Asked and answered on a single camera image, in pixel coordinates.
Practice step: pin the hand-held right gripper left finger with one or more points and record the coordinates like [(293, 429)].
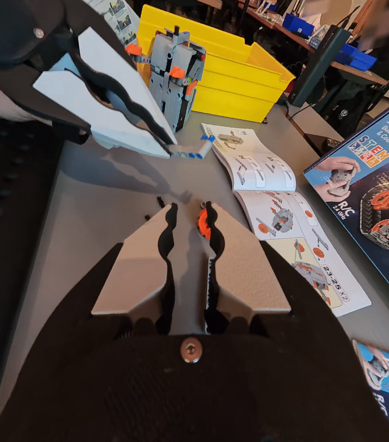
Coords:
[(135, 276)]

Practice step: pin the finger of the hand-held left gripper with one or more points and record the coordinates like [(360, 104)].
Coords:
[(111, 131), (118, 69)]

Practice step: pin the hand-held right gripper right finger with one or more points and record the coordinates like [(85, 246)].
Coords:
[(246, 276)]

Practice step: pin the long straight grey beam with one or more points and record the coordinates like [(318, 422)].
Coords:
[(209, 283)]

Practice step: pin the orange wheel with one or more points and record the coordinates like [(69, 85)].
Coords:
[(202, 224)]

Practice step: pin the grey angled beam blue pins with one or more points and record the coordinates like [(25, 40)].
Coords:
[(203, 148)]

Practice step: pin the grey desk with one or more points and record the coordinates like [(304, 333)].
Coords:
[(111, 193)]

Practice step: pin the grey toy brick robot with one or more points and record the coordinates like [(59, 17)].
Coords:
[(170, 69)]

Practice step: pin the printed paper leaflet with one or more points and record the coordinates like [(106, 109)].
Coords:
[(118, 17)]

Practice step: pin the open instruction booklet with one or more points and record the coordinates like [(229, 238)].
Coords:
[(267, 207)]

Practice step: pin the yellow plastic bin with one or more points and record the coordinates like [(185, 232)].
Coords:
[(236, 93)]

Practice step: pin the black studded pad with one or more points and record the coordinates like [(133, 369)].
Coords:
[(1, 207)]

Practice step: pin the blue building set box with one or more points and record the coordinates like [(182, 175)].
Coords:
[(370, 207)]

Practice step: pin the blue storage bin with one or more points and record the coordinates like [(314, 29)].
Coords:
[(298, 24), (363, 61)]

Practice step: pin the wooden workbench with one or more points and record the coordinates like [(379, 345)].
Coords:
[(353, 70)]

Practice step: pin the dark teal post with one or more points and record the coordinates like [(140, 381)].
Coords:
[(315, 69)]

